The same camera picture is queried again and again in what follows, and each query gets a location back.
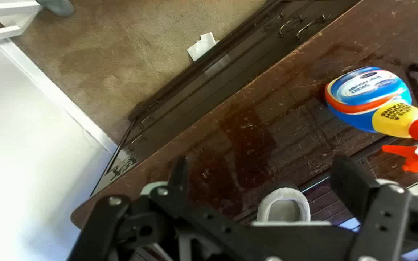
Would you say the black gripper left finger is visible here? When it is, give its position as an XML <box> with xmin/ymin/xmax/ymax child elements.
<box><xmin>67</xmin><ymin>158</ymin><xmax>199</xmax><ymax>261</ymax></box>

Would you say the blue yellow spray bottle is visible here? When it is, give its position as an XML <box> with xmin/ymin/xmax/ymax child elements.
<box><xmin>323</xmin><ymin>67</ymin><xmax>418</xmax><ymax>174</ymax></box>

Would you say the dark wooden table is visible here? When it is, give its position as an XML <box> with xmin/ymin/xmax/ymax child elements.
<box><xmin>71</xmin><ymin>0</ymin><xmax>418</xmax><ymax>226</ymax></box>

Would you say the white paper scrap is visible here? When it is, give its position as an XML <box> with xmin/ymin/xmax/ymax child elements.
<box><xmin>187</xmin><ymin>32</ymin><xmax>217</xmax><ymax>61</ymax></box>

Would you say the white shelf unit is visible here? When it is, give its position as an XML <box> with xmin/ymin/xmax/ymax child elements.
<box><xmin>0</xmin><ymin>0</ymin><xmax>42</xmax><ymax>41</ymax></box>

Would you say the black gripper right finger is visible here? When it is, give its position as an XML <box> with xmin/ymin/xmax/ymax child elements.
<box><xmin>329</xmin><ymin>155</ymin><xmax>418</xmax><ymax>261</ymax></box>

